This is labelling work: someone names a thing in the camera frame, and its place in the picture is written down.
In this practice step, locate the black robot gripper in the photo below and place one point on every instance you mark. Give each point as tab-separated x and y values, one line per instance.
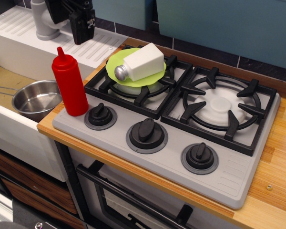
80	13

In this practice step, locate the white salt shaker silver cap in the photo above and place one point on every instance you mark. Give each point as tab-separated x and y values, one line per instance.
140	63

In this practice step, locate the light green plastic plate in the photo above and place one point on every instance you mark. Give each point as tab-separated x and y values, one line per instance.
117	59

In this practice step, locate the white toy sink unit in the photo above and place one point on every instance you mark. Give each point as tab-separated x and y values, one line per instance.
21	52

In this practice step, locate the stainless steel pot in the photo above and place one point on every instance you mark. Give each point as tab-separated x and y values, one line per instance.
32	102

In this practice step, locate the grey toy faucet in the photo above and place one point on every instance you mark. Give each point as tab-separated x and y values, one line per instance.
46	29

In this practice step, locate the red ketchup squeeze bottle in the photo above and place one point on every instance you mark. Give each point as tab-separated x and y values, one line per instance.
69	80

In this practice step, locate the white left burner cap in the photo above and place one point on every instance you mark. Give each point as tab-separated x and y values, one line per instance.
132	92

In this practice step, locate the white burner cap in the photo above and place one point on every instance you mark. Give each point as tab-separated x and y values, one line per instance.
132	92
219	102

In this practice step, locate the black left stove knob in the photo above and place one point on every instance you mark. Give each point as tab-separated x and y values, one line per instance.
100	117

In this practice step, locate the black stove knob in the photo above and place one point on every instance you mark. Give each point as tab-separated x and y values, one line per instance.
146	137
100	117
200	159

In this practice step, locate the black left burner grate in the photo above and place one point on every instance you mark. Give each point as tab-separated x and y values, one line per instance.
176	71

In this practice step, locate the black burner grate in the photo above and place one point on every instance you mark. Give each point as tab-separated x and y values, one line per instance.
243	138
176	71

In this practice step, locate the black middle stove knob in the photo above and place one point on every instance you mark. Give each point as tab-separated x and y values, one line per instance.
146	137

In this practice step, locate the white right burner cap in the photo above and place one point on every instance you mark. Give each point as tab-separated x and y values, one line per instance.
219	102

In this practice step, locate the grey toy stove top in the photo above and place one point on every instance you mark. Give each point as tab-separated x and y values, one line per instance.
228	184

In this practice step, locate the wooden drawer front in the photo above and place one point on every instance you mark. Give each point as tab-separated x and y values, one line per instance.
39	191

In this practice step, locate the black right burner grate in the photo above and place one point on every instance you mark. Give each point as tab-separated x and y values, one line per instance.
243	138

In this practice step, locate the black right stove knob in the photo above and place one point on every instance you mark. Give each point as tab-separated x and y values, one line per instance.
200	159

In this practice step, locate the toy oven door black handle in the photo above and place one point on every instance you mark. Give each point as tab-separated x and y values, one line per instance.
106	189

